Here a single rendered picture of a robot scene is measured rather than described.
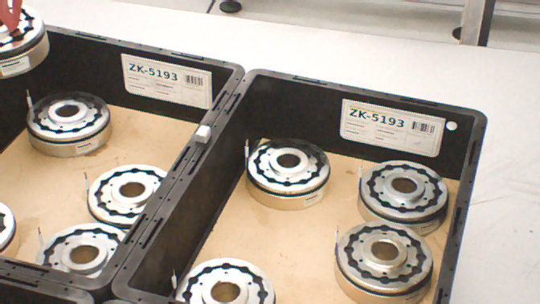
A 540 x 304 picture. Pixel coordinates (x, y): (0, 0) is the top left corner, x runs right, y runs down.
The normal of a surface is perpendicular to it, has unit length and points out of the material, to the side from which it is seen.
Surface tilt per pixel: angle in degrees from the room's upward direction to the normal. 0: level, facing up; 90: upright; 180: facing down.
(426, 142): 90
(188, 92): 90
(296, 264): 0
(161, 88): 90
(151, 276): 90
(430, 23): 0
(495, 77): 0
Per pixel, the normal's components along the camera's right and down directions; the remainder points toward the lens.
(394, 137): -0.31, 0.60
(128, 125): 0.01, -0.77
